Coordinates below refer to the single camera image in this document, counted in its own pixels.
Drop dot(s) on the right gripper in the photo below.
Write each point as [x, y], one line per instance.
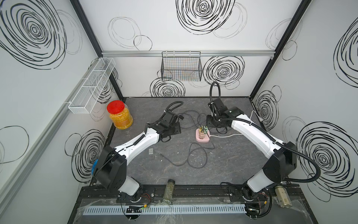
[208, 124]

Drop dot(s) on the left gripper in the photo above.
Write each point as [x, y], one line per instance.
[177, 127]

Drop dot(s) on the brown pink charger plug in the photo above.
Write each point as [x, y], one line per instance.
[202, 135]

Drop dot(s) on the pink power strip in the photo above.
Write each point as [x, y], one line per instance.
[205, 140]

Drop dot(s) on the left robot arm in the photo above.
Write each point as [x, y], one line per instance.
[110, 169]

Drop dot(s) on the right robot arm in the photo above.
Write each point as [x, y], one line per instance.
[281, 156]

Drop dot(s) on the red lid corn jar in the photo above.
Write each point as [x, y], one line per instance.
[120, 114]

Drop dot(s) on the glass spice bottle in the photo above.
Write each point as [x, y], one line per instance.
[167, 197]

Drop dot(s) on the blue lid jar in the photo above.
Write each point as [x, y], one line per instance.
[94, 166]

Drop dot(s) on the beige small bottle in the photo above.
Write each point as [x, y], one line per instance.
[283, 196]

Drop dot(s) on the black wire basket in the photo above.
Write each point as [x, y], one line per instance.
[181, 68]

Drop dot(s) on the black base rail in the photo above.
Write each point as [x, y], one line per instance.
[155, 192]

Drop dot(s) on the aluminium wall rail back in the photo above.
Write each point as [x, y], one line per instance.
[189, 53]

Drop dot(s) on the aluminium wall rail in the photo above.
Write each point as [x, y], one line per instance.
[189, 53]
[31, 154]

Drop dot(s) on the white wire shelf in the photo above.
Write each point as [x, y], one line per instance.
[94, 82]

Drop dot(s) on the white slotted cable duct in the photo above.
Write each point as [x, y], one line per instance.
[166, 209]

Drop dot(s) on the aluminium wall rail left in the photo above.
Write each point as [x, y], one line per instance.
[31, 154]

